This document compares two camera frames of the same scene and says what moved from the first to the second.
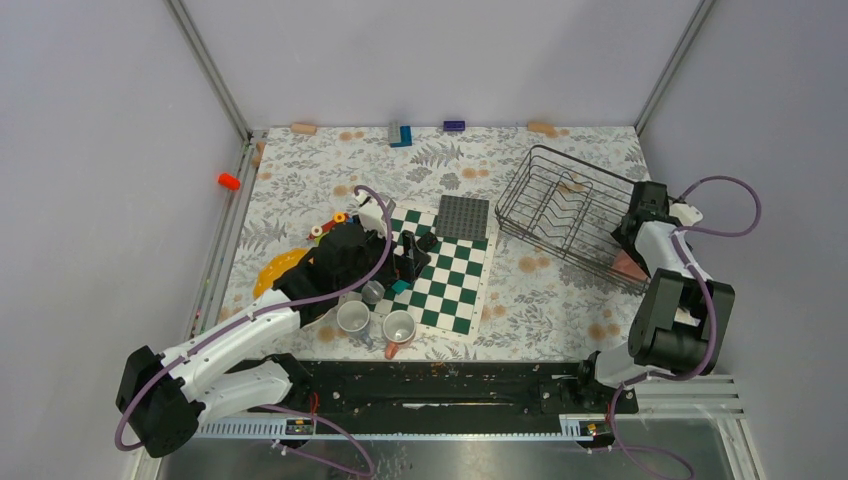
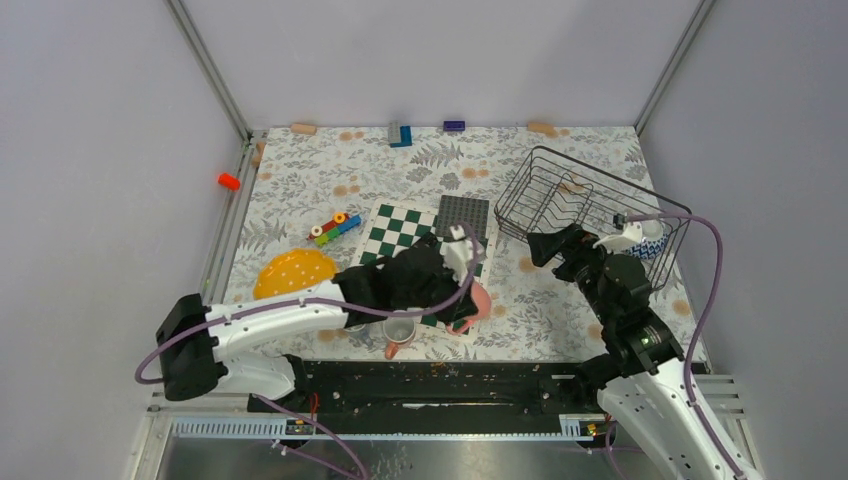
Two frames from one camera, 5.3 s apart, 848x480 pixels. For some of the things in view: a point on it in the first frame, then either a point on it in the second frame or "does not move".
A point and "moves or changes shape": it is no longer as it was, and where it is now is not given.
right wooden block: (544, 127) does not move
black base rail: (448, 389) does not move
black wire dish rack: (570, 205) does not move
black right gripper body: (624, 239) → (583, 267)
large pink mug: (625, 265) moves or changes shape
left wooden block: (304, 128) does not move
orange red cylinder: (229, 181) does not move
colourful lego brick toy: (316, 232) does not move
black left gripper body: (396, 266) → (443, 285)
